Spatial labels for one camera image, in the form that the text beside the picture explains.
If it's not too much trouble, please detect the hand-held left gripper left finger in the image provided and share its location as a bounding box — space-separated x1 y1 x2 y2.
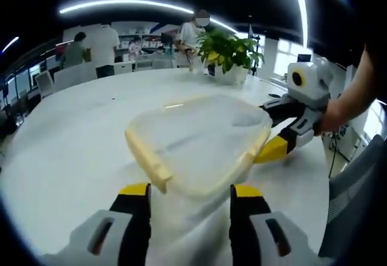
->
42 182 152 266

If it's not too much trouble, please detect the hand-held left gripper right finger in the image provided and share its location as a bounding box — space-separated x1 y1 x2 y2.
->
229 184 328 266

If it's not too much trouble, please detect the black tripod stand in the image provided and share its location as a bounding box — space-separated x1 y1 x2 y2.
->
249 23 264 75

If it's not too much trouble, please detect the ceiling strip light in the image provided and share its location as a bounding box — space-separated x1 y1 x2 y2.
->
288 0 310 48
1 36 20 54

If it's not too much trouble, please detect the potted green plant white pot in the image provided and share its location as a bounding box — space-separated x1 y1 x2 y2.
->
196 29 266 89

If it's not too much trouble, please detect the grey mesh office chair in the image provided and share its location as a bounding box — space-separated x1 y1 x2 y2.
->
317 133 387 262

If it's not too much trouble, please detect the white chair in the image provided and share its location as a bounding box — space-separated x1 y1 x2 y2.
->
34 70 56 98
53 62 98 91

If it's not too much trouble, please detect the long curved ceiling light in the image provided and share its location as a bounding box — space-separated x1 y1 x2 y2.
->
59 0 195 15

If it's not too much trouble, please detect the black hanging cable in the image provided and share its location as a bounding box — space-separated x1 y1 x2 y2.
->
328 132 343 178

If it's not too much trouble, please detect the white wall shelf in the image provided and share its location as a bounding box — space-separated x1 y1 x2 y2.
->
117 27 152 50

